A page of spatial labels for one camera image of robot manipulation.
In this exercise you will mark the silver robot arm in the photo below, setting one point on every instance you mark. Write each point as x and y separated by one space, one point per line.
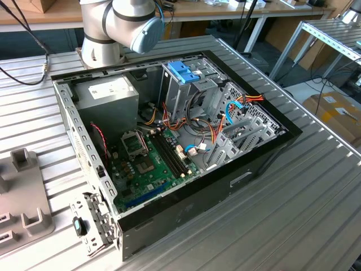
98 28

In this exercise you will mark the grey metal disk bay cage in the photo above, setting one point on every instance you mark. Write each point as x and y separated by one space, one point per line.
269 128

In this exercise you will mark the beige board connector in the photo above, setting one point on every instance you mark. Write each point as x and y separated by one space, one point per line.
181 153

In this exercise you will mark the black RAM slot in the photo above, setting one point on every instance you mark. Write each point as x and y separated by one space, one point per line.
171 155
168 155
164 155
175 155

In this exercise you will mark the thin locking lever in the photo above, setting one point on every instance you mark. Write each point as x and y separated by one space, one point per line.
146 145

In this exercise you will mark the grey metal drive cage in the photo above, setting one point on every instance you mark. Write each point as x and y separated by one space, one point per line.
180 96

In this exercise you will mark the green motherboard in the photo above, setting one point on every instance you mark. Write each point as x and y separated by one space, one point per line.
158 175

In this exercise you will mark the dark chipset chip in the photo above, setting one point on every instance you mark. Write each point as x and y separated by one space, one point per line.
144 166

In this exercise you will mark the CPU socket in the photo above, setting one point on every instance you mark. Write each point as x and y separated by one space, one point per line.
133 144

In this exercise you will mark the blue plastic drive latch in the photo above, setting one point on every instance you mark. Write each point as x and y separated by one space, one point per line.
180 72

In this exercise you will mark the blue expansion slot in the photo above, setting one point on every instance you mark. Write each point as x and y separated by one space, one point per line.
146 196

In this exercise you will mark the black open PC case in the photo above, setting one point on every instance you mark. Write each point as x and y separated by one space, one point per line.
197 203

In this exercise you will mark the grey power supply unit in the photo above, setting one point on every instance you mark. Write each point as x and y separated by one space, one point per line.
107 113

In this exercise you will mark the long wooden desk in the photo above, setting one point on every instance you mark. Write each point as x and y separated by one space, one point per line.
197 11

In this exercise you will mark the black tripod stand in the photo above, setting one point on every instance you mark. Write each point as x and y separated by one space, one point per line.
246 19

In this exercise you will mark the black blue case latch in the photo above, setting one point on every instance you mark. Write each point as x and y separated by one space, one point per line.
79 226

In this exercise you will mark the brown cardboard sheet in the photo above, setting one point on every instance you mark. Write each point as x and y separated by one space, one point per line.
285 42

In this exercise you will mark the labelled cardboard box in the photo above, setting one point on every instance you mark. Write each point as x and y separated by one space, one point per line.
332 118

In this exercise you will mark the grey parts rack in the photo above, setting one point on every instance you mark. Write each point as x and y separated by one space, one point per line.
25 186

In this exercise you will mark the small metal tool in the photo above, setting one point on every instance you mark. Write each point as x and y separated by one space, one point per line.
349 114

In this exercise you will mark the metal slat side table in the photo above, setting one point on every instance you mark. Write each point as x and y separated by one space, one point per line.
330 31

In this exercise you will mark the small brown box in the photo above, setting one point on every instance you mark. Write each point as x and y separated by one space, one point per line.
45 5

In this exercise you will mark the grey card retainer bracket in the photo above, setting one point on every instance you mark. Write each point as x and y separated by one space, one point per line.
101 220

